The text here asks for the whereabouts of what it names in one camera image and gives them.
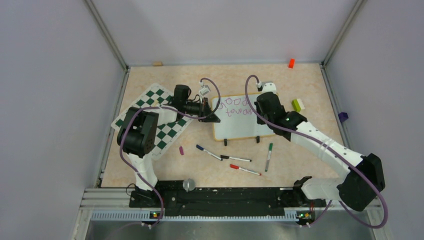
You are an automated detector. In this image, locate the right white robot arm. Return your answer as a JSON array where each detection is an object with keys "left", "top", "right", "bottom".
[{"left": 254, "top": 92, "right": 386, "bottom": 212}]

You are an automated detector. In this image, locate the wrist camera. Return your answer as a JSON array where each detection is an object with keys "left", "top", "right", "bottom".
[
  {"left": 262, "top": 81, "right": 277, "bottom": 94},
  {"left": 198, "top": 85, "right": 211, "bottom": 98}
]

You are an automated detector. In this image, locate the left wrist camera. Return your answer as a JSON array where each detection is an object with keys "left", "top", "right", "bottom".
[{"left": 198, "top": 85, "right": 211, "bottom": 98}]

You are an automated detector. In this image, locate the green white chess mat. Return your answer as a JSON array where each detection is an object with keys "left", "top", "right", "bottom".
[{"left": 131, "top": 83, "right": 193, "bottom": 161}]

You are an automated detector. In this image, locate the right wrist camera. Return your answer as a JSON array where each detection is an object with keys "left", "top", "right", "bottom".
[{"left": 262, "top": 81, "right": 277, "bottom": 94}]

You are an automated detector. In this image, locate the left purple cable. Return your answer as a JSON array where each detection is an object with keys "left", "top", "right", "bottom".
[{"left": 118, "top": 77, "right": 222, "bottom": 229}]

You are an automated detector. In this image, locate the orange toy block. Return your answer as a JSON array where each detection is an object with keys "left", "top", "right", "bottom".
[{"left": 288, "top": 58, "right": 296, "bottom": 69}]

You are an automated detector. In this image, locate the black capped marker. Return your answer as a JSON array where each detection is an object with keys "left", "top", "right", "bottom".
[{"left": 220, "top": 155, "right": 252, "bottom": 162}]

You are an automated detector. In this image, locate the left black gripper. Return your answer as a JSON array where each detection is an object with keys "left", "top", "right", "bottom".
[{"left": 183, "top": 97, "right": 220, "bottom": 123}]

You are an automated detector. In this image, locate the blue capped marker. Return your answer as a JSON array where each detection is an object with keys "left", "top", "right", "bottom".
[{"left": 196, "top": 144, "right": 223, "bottom": 161}]

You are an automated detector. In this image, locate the yellow-framed whiteboard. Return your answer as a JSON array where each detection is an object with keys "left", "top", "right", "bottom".
[{"left": 213, "top": 94, "right": 274, "bottom": 141}]

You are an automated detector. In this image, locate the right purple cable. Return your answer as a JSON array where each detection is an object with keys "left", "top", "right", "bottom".
[{"left": 244, "top": 74, "right": 389, "bottom": 230}]

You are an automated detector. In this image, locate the green capped marker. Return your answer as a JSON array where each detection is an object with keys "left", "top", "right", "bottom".
[{"left": 264, "top": 142, "right": 274, "bottom": 172}]

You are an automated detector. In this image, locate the green white toy block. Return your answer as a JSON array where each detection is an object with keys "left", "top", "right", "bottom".
[{"left": 291, "top": 98, "right": 305, "bottom": 113}]

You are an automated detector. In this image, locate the red capped marker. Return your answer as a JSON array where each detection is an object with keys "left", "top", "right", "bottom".
[{"left": 229, "top": 164, "right": 262, "bottom": 176}]

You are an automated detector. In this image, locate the purple cable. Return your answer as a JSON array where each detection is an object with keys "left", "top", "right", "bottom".
[
  {"left": 118, "top": 77, "right": 222, "bottom": 229},
  {"left": 244, "top": 74, "right": 389, "bottom": 230}
]

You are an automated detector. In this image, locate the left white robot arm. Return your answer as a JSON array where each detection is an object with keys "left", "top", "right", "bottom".
[{"left": 116, "top": 84, "right": 221, "bottom": 207}]

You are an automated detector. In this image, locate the wooden cork piece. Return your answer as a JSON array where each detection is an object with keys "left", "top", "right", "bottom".
[{"left": 152, "top": 61, "right": 163, "bottom": 67}]

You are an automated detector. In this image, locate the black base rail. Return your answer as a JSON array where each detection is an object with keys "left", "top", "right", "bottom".
[{"left": 129, "top": 180, "right": 327, "bottom": 217}]

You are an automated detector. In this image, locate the purple toy block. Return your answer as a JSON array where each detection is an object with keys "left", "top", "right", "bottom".
[{"left": 338, "top": 112, "right": 349, "bottom": 123}]

